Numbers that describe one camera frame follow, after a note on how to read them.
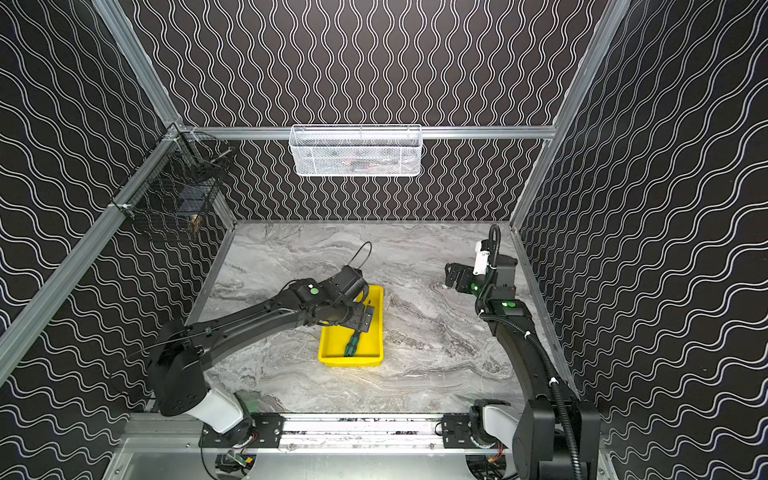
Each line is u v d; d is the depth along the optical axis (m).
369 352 0.86
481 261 0.73
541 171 1.03
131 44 0.74
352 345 0.86
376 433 0.75
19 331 0.51
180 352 0.49
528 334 0.51
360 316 0.73
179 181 0.94
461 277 0.73
